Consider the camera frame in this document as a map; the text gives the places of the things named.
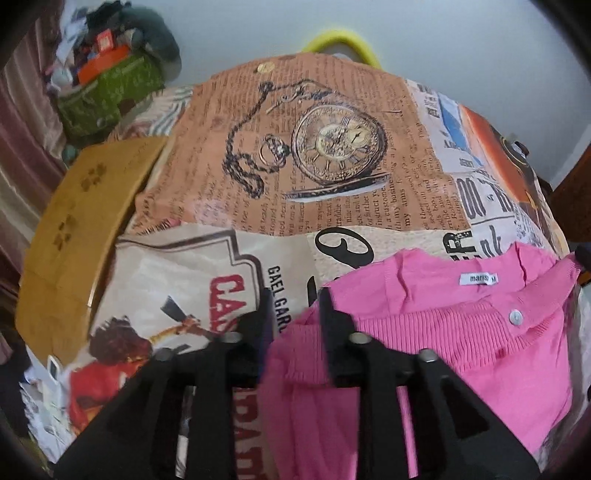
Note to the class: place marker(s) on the green patterned storage box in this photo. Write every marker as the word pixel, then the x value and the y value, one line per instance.
pixel 115 87

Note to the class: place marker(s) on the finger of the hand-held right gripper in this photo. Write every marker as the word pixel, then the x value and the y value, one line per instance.
pixel 584 265

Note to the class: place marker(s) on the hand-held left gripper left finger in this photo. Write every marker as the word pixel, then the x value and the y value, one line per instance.
pixel 258 323

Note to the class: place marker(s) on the orange box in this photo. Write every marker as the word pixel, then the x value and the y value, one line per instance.
pixel 104 62

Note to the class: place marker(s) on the small white device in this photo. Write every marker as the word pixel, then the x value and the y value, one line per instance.
pixel 53 368

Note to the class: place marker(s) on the small red box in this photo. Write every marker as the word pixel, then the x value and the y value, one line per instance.
pixel 105 40

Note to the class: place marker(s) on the newspaper print bed sheet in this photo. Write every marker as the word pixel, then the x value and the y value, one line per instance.
pixel 323 194

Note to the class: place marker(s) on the yellow foam tube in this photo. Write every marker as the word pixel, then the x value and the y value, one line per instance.
pixel 341 36

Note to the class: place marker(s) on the striped satin curtain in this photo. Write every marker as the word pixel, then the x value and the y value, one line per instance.
pixel 23 138

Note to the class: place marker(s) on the bamboo lap desk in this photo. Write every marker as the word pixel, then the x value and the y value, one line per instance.
pixel 78 221

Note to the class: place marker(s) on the pink buttoned cardigan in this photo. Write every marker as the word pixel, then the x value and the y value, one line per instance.
pixel 461 332

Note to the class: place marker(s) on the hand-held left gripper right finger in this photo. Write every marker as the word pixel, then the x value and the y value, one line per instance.
pixel 330 318

